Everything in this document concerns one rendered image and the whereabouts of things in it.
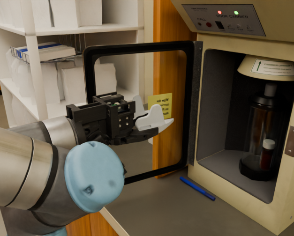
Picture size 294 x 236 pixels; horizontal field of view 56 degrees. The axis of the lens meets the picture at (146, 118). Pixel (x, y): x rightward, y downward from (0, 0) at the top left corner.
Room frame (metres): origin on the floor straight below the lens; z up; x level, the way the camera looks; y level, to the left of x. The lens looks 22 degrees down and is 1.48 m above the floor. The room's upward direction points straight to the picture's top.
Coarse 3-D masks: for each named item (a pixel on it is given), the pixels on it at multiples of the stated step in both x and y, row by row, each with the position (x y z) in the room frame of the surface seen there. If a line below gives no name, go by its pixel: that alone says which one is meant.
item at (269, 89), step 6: (270, 84) 0.69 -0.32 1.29; (276, 84) 0.69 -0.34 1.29; (270, 90) 0.68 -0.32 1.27; (276, 90) 0.69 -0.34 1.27; (252, 96) 0.71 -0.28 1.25; (258, 96) 0.68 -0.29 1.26; (264, 96) 0.68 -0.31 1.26; (270, 96) 0.68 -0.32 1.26; (276, 96) 0.68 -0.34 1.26; (282, 96) 0.68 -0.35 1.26; (258, 102) 0.67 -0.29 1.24; (264, 102) 0.66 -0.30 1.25; (270, 102) 0.66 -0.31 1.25; (276, 102) 0.66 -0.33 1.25; (282, 102) 0.66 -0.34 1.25
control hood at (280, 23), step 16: (176, 0) 0.70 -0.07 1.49; (192, 0) 0.66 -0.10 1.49; (208, 0) 0.62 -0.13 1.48; (224, 0) 0.59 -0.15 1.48; (240, 0) 0.56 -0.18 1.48; (256, 0) 0.53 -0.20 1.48; (272, 0) 0.51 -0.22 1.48; (288, 0) 0.49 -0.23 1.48; (272, 16) 0.54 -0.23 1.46; (288, 16) 0.51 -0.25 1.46; (208, 32) 0.71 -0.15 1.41; (272, 32) 0.56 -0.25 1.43; (288, 32) 0.54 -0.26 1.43
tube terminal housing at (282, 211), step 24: (216, 48) 0.72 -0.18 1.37; (240, 48) 0.67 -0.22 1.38; (264, 48) 0.62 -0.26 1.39; (288, 48) 0.57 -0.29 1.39; (192, 168) 0.77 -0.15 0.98; (288, 168) 0.53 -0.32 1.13; (216, 192) 0.68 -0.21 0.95; (240, 192) 0.62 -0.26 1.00; (288, 192) 0.53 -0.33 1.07; (264, 216) 0.56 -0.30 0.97; (288, 216) 0.55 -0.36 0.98
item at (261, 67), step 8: (248, 56) 0.69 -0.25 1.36; (256, 56) 0.66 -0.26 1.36; (240, 64) 0.73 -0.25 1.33; (248, 64) 0.67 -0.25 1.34; (256, 64) 0.65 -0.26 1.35; (264, 64) 0.64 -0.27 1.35; (272, 64) 0.63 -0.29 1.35; (280, 64) 0.62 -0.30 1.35; (288, 64) 0.62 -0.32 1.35; (240, 72) 0.69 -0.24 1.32; (248, 72) 0.66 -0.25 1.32; (256, 72) 0.64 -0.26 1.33; (264, 72) 0.63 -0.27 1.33; (272, 72) 0.62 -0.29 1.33; (280, 72) 0.62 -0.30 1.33; (288, 72) 0.62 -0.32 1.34; (272, 80) 0.62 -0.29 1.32; (280, 80) 0.61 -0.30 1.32; (288, 80) 0.61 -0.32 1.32
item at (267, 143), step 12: (252, 108) 0.69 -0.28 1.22; (252, 120) 0.68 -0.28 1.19; (264, 120) 0.66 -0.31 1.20; (276, 120) 0.65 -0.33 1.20; (252, 132) 0.67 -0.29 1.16; (264, 132) 0.65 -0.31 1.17; (276, 132) 0.65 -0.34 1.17; (252, 144) 0.67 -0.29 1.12; (264, 144) 0.65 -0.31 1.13; (276, 144) 0.66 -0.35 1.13; (252, 156) 0.66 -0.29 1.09; (264, 156) 0.65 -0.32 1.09; (276, 156) 0.67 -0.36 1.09; (252, 168) 0.66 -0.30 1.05; (264, 168) 0.65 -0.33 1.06
